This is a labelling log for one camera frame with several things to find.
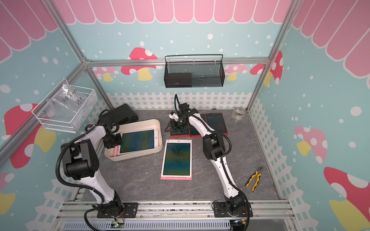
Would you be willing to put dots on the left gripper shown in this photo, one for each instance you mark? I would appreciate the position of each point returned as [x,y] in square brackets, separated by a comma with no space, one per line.
[118,141]

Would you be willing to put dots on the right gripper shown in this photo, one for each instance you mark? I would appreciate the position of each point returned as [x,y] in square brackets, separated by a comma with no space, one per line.
[171,123]

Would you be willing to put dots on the red writing tablet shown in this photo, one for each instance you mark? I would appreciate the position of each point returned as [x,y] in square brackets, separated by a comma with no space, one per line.
[183,133]
[192,130]
[216,122]

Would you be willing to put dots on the pink writing tablet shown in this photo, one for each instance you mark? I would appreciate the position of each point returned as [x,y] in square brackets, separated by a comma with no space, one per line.
[177,160]
[137,141]

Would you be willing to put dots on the cream plastic storage box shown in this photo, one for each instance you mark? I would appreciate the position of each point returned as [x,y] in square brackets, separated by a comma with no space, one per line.
[137,126]

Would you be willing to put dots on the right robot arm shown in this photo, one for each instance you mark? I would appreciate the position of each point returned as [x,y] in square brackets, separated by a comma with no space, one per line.
[216,146]

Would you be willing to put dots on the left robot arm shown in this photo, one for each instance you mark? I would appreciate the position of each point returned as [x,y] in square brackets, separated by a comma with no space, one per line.
[78,166]

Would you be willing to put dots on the black box in basket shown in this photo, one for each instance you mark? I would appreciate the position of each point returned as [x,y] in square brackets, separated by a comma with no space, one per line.
[178,80]

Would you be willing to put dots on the black case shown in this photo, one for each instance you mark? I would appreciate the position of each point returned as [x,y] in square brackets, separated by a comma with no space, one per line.
[120,115]

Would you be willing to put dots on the clear plastic bag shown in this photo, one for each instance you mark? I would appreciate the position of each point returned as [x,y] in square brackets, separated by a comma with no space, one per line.
[65,104]

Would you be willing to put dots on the clear tape roll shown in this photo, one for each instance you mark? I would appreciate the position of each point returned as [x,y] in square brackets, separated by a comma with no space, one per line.
[239,113]

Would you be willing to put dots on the yellow black pliers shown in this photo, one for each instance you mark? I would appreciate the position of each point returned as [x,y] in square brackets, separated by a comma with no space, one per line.
[255,176]

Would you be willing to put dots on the white wire wall basket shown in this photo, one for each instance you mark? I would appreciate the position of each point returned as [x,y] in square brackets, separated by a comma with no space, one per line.
[75,123]

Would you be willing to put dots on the black mesh wall basket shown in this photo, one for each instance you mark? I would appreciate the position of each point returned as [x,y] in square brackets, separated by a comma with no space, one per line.
[206,69]

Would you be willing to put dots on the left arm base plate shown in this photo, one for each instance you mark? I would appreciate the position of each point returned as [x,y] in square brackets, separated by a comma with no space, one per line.
[125,210]

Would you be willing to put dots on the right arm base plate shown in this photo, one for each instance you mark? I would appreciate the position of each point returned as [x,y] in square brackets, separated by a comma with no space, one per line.
[223,210]

